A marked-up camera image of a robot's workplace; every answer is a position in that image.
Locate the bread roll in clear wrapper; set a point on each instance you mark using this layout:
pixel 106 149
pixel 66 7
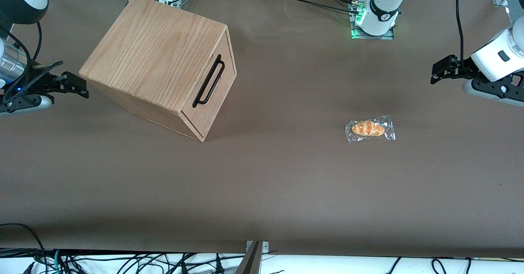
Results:
pixel 367 128

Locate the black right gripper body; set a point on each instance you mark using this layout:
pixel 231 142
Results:
pixel 36 82

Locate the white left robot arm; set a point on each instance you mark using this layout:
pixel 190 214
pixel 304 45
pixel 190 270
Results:
pixel 385 3

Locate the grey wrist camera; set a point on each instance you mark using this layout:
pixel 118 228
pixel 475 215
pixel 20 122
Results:
pixel 37 102
pixel 470 89

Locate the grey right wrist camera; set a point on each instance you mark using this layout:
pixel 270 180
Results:
pixel 37 102

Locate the metal table edge bracket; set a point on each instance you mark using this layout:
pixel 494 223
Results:
pixel 251 261

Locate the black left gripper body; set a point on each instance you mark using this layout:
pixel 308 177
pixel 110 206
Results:
pixel 461 68

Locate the large table cover sheet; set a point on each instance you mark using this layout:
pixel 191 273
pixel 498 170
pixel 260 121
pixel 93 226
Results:
pixel 286 184

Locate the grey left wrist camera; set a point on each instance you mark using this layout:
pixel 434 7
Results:
pixel 470 89

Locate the light wooden drawer cabinet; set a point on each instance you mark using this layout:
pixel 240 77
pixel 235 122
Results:
pixel 151 53

